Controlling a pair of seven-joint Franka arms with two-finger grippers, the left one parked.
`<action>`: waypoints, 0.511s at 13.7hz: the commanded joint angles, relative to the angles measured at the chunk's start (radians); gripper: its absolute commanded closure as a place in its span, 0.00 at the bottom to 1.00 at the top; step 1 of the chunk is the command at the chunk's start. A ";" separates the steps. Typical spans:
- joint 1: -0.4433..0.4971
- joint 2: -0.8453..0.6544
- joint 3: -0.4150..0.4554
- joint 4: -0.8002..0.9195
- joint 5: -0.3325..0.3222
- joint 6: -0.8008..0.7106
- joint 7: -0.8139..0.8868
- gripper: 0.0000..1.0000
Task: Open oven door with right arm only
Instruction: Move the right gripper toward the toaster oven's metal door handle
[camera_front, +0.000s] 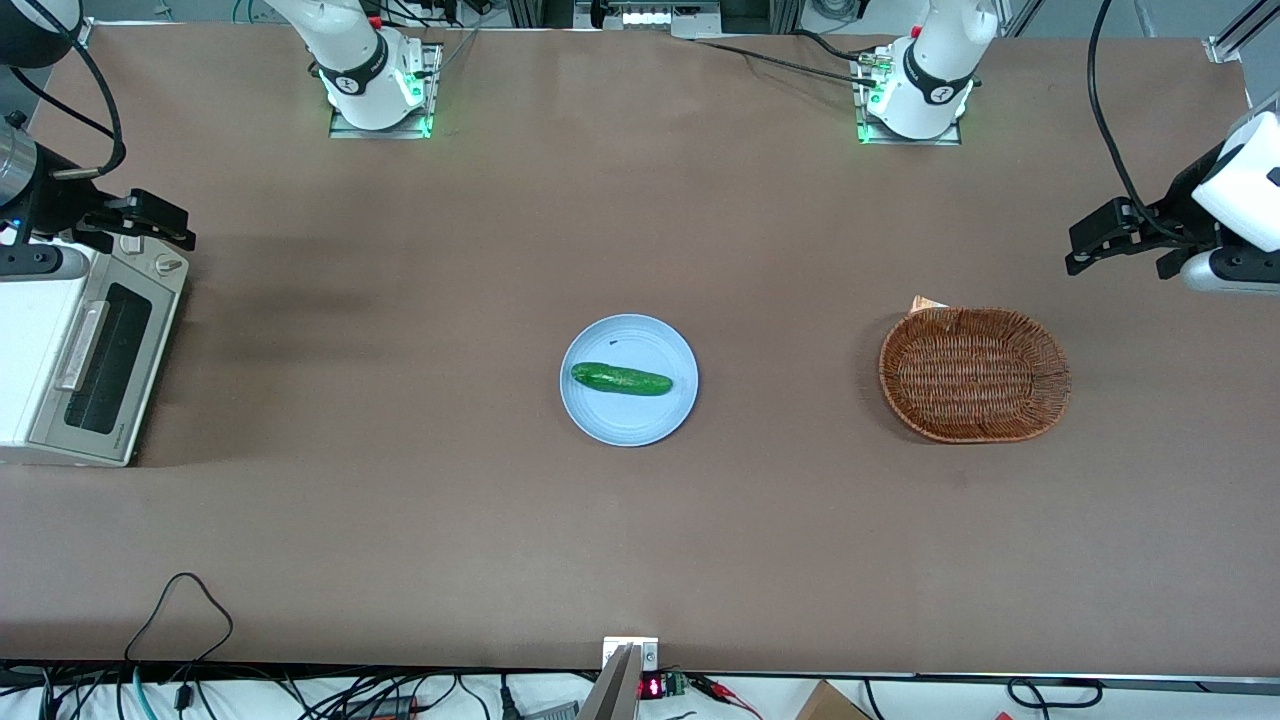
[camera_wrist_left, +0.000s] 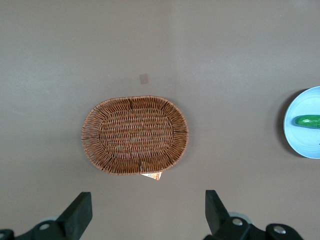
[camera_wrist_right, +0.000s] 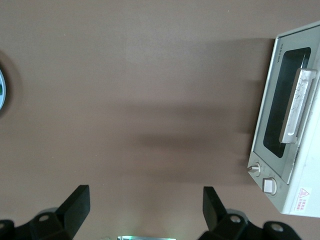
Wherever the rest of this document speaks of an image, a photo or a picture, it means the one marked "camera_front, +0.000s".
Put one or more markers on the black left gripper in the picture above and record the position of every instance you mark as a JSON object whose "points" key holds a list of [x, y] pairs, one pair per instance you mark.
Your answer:
{"points": [[1183, 206]]}

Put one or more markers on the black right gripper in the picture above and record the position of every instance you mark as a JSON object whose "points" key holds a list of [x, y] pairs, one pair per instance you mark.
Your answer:
{"points": [[62, 201]]}

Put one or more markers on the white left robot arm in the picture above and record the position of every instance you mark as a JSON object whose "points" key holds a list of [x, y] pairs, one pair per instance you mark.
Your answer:
{"points": [[935, 70]]}

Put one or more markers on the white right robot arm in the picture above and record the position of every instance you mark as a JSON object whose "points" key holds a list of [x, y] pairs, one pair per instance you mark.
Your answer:
{"points": [[360, 60]]}

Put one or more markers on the silver oven knob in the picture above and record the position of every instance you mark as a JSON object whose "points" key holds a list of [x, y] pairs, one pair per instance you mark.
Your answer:
{"points": [[171, 265], [131, 245]]}

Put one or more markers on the white toaster oven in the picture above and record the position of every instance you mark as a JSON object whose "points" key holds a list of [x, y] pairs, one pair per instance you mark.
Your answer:
{"points": [[25, 350]]}

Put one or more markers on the brown wicker basket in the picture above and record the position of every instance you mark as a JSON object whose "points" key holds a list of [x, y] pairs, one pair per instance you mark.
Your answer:
{"points": [[975, 375]]}

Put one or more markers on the beige paper tag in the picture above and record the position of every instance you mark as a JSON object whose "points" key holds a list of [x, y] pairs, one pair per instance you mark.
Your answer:
{"points": [[925, 303]]}

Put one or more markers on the aluminium profile bar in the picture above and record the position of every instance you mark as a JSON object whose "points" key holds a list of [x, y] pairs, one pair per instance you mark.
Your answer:
{"points": [[1235, 30]]}

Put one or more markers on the green cucumber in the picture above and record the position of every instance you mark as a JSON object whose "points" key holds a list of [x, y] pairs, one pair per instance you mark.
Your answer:
{"points": [[620, 379]]}

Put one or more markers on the light blue plate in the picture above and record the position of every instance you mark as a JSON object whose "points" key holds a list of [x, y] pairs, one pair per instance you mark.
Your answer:
{"points": [[630, 420]]}

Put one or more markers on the black power adapter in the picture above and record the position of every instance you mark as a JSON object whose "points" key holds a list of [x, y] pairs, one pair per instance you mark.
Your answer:
{"points": [[385, 708]]}

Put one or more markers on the brown cardboard box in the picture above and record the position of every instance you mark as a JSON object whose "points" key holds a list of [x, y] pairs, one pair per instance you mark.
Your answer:
{"points": [[830, 705]]}

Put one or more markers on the red clip leads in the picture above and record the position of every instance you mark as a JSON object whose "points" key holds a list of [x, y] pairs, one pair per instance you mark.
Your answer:
{"points": [[725, 690]]}

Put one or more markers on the red digit display module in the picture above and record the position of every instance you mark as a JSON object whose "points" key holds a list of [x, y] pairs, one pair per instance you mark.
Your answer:
{"points": [[652, 687]]}

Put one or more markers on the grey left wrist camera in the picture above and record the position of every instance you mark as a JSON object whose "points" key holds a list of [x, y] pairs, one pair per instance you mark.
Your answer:
{"points": [[1220, 272]]}

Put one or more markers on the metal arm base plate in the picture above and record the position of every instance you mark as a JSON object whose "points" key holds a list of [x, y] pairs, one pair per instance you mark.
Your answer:
{"points": [[432, 90], [860, 100]]}

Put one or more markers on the small metal bracket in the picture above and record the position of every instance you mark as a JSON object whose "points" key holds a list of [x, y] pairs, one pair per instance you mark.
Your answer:
{"points": [[648, 655]]}

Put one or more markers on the grey camera mount pole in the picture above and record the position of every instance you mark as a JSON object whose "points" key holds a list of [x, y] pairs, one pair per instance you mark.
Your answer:
{"points": [[610, 695]]}

